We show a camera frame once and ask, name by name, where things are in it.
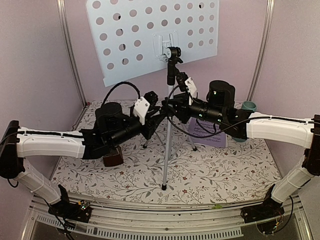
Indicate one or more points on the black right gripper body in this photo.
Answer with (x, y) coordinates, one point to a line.
(182, 109)

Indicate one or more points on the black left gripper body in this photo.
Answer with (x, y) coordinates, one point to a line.
(150, 127)

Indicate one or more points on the light blue music stand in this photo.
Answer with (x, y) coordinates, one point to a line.
(133, 38)

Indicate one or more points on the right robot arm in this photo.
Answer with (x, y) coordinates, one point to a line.
(219, 108)

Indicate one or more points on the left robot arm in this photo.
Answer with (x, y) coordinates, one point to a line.
(111, 128)

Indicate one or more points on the purple sheet music page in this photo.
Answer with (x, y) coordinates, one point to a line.
(219, 140)

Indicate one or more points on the floral patterned table mat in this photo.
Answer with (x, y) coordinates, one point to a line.
(241, 171)

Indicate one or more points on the brown wooden metronome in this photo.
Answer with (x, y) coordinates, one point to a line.
(113, 158)

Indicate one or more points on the teal cup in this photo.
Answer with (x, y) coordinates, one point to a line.
(246, 105)

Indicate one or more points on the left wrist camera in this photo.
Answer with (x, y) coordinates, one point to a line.
(142, 105)

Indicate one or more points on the aluminium base frame rail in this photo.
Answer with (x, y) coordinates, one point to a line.
(126, 220)

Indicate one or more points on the right aluminium frame post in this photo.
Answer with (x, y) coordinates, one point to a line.
(270, 4)

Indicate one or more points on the aluminium frame post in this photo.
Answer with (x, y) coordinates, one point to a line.
(270, 4)
(61, 7)

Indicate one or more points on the left aluminium frame post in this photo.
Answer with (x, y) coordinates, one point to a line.
(61, 7)

